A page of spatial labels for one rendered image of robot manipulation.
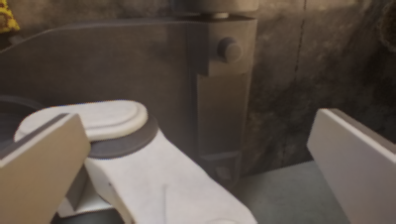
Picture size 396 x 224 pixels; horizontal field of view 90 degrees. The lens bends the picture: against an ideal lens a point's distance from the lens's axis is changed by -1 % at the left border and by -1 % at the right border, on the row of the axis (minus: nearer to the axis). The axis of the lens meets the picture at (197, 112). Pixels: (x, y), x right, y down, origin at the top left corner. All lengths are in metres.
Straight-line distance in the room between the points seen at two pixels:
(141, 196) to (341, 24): 0.79
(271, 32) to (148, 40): 0.41
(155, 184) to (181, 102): 0.26
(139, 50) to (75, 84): 0.16
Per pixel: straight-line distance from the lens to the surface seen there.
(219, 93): 0.48
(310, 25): 0.78
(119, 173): 0.32
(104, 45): 0.46
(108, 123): 0.35
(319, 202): 0.99
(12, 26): 0.69
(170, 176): 0.30
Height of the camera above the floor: 0.61
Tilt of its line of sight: 58 degrees down
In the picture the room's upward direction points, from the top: 159 degrees clockwise
